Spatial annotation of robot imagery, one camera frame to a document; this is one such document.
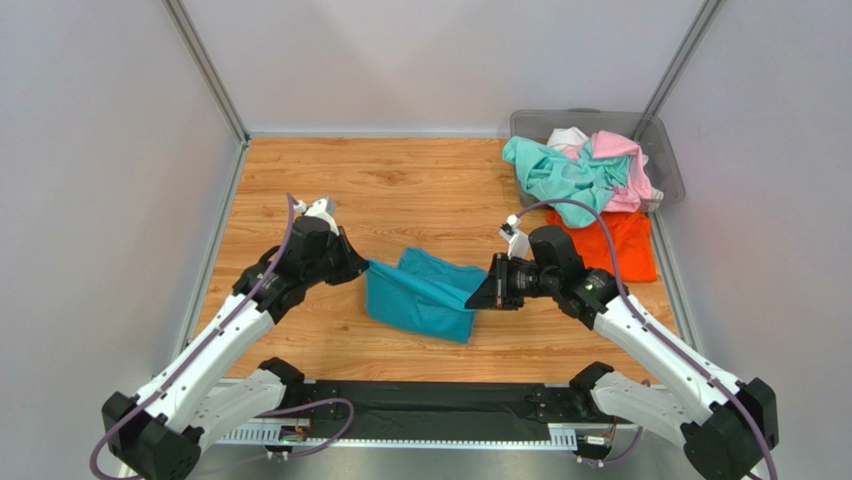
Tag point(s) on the aluminium corner post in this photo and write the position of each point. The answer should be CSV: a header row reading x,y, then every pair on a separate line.
x,y
185,27
699,27

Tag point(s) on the left aluminium corner post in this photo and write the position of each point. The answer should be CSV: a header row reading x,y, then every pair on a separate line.
x,y
185,27

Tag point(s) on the white t shirt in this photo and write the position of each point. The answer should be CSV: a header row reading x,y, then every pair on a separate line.
x,y
567,139

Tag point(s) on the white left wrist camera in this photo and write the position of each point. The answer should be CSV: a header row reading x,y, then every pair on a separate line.
x,y
323,208

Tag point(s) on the teal t shirt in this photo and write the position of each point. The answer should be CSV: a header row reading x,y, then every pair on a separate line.
x,y
423,294

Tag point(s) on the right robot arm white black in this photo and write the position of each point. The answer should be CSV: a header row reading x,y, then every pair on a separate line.
x,y
724,426

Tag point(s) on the mint green t shirt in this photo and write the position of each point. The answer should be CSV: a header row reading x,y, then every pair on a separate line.
x,y
545,173

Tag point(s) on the pink t shirt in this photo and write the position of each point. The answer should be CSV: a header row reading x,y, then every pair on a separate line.
x,y
619,166

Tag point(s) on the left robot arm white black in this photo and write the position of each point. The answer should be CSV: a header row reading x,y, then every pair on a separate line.
x,y
162,430

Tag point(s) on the clear plastic bin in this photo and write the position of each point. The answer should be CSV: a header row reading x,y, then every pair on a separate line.
x,y
646,130

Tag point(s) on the right aluminium corner post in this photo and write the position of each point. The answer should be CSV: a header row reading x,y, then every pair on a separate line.
x,y
699,27

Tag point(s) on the folded orange t shirt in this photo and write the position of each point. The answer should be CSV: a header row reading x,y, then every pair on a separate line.
x,y
631,235

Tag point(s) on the aluminium front frame rail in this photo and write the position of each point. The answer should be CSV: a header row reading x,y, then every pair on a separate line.
x,y
329,420

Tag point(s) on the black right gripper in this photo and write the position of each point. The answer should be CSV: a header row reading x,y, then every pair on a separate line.
x,y
500,282

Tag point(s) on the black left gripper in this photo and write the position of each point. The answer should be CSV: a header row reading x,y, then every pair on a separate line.
x,y
353,263

